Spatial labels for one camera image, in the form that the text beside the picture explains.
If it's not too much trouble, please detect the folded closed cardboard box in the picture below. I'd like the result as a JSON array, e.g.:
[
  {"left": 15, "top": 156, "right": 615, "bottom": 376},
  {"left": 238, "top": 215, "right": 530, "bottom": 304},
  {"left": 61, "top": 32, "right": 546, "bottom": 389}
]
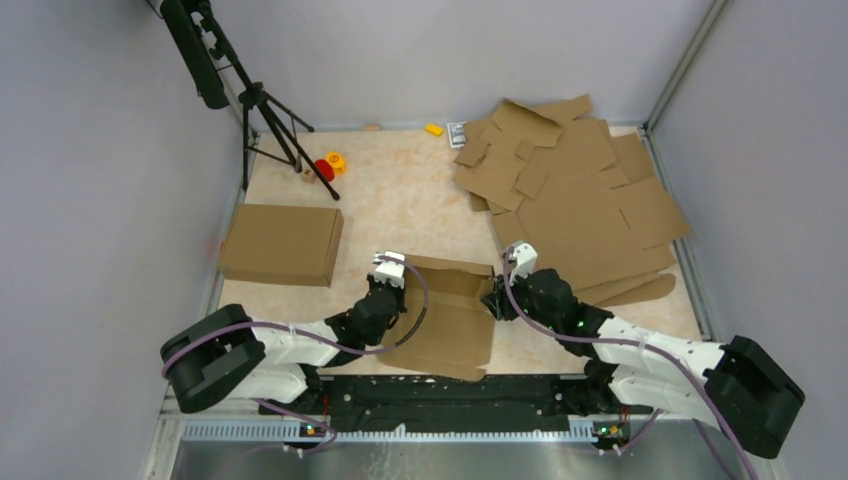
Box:
[{"left": 217, "top": 203, "right": 344, "bottom": 287}]

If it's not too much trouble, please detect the small wooden cube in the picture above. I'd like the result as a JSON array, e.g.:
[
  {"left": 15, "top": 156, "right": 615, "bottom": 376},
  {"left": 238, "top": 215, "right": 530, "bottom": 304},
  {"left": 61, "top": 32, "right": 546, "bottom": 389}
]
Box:
[{"left": 300, "top": 170, "right": 317, "bottom": 183}]

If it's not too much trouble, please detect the orange round toy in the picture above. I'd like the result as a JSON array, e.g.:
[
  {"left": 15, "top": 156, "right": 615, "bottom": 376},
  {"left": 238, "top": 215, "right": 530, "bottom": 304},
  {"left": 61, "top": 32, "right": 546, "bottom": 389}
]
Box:
[{"left": 325, "top": 151, "right": 347, "bottom": 176}]

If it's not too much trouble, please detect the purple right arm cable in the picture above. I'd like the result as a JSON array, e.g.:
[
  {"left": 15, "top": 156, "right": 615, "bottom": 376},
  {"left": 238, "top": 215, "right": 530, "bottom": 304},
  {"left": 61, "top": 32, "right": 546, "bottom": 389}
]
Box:
[{"left": 501, "top": 246, "right": 760, "bottom": 480}]

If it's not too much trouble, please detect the cardboard box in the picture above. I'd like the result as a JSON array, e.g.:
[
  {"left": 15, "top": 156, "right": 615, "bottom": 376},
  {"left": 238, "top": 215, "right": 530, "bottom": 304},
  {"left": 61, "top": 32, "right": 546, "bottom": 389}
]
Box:
[
  {"left": 377, "top": 254, "right": 495, "bottom": 382},
  {"left": 217, "top": 203, "right": 344, "bottom": 287}
]

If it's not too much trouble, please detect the yellow block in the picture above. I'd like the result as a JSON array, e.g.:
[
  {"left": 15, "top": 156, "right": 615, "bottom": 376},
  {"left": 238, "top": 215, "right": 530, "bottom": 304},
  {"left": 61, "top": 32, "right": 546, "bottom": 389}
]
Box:
[{"left": 425, "top": 123, "right": 444, "bottom": 137}]

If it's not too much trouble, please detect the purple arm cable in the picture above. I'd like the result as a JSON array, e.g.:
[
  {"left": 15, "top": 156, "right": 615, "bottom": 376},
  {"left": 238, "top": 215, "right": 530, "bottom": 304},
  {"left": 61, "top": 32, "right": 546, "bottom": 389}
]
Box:
[
  {"left": 501, "top": 246, "right": 760, "bottom": 480},
  {"left": 160, "top": 254, "right": 431, "bottom": 458}
]

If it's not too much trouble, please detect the aluminium frame rail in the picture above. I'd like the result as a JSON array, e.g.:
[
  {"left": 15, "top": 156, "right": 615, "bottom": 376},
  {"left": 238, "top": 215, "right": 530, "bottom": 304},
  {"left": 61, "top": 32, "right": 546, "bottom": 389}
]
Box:
[{"left": 145, "top": 374, "right": 774, "bottom": 479}]

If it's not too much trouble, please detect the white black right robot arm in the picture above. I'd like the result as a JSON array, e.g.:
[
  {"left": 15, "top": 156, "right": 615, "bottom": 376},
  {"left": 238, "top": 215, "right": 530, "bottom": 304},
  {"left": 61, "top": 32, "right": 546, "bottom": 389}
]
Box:
[{"left": 481, "top": 269, "right": 806, "bottom": 459}]

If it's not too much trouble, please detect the playing card box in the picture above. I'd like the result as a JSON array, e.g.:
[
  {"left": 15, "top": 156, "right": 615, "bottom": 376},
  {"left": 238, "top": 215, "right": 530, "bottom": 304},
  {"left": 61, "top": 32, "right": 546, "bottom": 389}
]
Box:
[{"left": 445, "top": 122, "right": 467, "bottom": 149}]

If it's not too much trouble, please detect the cardboard sheet pile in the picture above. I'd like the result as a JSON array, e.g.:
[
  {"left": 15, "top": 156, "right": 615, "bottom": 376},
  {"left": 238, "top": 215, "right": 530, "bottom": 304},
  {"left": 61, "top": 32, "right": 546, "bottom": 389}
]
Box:
[{"left": 453, "top": 95, "right": 689, "bottom": 306}]

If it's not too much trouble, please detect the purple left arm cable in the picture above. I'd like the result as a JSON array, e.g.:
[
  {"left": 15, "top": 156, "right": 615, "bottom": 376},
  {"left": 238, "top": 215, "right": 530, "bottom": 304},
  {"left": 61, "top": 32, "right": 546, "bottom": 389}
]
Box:
[{"left": 160, "top": 254, "right": 431, "bottom": 458}]

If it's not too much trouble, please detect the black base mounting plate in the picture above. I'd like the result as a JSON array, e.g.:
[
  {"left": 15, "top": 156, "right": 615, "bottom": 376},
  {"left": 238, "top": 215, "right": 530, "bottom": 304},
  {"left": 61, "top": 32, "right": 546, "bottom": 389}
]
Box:
[{"left": 287, "top": 374, "right": 651, "bottom": 433}]

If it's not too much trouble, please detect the black camera tripod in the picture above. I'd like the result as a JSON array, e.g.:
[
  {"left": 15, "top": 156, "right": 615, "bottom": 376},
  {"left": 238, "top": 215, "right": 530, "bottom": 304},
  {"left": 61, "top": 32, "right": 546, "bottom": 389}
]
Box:
[{"left": 148, "top": 0, "right": 341, "bottom": 201}]

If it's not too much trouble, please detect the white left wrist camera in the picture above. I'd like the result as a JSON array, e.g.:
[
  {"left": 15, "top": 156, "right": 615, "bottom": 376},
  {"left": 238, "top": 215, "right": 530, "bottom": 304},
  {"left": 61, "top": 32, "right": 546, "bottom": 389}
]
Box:
[{"left": 373, "top": 251, "right": 406, "bottom": 289}]

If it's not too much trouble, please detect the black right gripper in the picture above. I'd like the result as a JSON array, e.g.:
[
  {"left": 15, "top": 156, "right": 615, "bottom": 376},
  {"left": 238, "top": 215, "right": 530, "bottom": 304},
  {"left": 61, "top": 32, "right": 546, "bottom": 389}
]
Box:
[{"left": 481, "top": 263, "right": 560, "bottom": 332}]

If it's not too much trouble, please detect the red round toy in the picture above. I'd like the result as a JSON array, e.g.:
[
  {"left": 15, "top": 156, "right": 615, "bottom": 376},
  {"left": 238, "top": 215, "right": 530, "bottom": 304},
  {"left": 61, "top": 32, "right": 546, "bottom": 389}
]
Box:
[{"left": 314, "top": 159, "right": 336, "bottom": 182}]

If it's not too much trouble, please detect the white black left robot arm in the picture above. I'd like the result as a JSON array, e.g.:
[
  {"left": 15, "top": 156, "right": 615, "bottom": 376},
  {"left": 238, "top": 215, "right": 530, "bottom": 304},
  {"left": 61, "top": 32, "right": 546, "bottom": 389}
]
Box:
[{"left": 160, "top": 273, "right": 406, "bottom": 414}]

